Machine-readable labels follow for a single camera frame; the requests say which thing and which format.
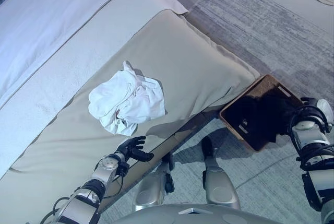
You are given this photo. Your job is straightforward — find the grey striped rug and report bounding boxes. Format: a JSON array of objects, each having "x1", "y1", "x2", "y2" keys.
[{"x1": 101, "y1": 0, "x2": 334, "y2": 224}]

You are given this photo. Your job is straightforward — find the black garment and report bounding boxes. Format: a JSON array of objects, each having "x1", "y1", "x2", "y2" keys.
[{"x1": 223, "y1": 93, "x2": 294, "y2": 149}]

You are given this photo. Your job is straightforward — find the silver left robot leg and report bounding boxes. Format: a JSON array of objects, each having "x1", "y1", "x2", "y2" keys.
[{"x1": 133, "y1": 153, "x2": 175, "y2": 212}]

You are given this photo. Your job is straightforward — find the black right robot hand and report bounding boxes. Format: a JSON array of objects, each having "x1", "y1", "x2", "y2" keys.
[{"x1": 283, "y1": 96, "x2": 319, "y2": 117}]

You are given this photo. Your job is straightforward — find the white garment with star print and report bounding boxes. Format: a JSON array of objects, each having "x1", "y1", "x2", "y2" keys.
[{"x1": 88, "y1": 61, "x2": 166, "y2": 136}]

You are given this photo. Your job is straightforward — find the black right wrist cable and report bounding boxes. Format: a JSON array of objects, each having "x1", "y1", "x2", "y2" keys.
[{"x1": 288, "y1": 105, "x2": 334, "y2": 172}]

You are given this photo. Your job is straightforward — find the white duvet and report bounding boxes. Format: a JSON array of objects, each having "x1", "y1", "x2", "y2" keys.
[{"x1": 0, "y1": 0, "x2": 164, "y2": 104}]

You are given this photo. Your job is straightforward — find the brown wicker basket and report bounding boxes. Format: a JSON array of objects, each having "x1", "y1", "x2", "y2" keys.
[{"x1": 219, "y1": 74, "x2": 311, "y2": 153}]

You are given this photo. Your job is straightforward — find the pale grey folded blanket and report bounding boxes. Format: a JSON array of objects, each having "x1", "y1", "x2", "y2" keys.
[{"x1": 0, "y1": 0, "x2": 188, "y2": 178}]

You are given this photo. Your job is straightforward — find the silver right robot leg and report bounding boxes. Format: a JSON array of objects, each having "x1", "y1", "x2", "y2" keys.
[{"x1": 200, "y1": 136, "x2": 241, "y2": 210}]

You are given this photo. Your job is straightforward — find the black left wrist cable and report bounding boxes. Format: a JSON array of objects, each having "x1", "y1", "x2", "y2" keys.
[{"x1": 39, "y1": 161, "x2": 131, "y2": 224}]

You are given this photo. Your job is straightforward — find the silver robot leg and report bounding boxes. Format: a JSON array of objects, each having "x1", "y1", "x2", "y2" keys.
[
  {"x1": 133, "y1": 153, "x2": 175, "y2": 212},
  {"x1": 200, "y1": 136, "x2": 241, "y2": 210}
]

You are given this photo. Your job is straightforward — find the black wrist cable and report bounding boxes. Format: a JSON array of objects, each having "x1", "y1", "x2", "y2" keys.
[
  {"x1": 288, "y1": 105, "x2": 334, "y2": 172},
  {"x1": 39, "y1": 161, "x2": 131, "y2": 224}
]

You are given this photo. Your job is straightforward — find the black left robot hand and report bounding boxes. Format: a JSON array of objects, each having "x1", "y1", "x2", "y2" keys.
[{"x1": 116, "y1": 136, "x2": 154, "y2": 162}]

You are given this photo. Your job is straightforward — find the beige bed throw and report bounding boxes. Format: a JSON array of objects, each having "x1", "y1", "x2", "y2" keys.
[{"x1": 0, "y1": 9, "x2": 260, "y2": 224}]

